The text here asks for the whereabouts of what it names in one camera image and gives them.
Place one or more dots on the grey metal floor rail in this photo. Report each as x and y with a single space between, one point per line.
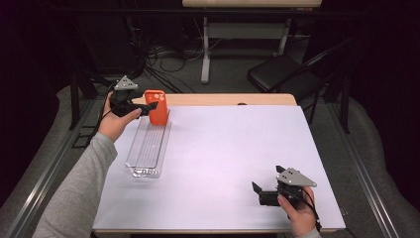
366 185
46 172

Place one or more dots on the person's right hand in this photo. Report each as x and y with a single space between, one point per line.
300 214

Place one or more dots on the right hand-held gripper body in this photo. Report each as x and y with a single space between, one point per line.
294 180

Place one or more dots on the clear plastic container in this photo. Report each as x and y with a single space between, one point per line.
148 148

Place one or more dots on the white-framed table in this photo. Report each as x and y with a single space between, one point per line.
205 49

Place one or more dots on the person's left hand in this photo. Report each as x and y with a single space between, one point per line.
114 127

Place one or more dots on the light wooden table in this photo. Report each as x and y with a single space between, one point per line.
214 99

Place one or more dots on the black folding chair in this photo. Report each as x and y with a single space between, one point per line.
280 72

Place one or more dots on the black metal stand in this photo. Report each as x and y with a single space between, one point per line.
74 99
345 105

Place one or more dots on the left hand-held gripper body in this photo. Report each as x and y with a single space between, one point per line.
124 99

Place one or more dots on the orange phone case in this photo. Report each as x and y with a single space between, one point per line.
158 112

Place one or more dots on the white table cover sheet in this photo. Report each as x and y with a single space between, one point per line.
214 148

